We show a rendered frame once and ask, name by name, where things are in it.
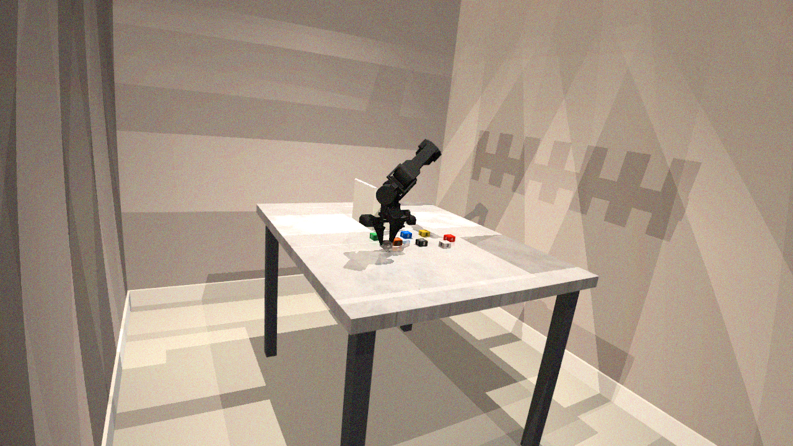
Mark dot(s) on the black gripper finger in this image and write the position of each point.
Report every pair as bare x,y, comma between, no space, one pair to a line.
379,231
393,231

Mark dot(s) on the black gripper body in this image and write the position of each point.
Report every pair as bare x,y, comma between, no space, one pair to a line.
369,220

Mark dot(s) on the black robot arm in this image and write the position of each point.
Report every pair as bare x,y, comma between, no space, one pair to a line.
403,179

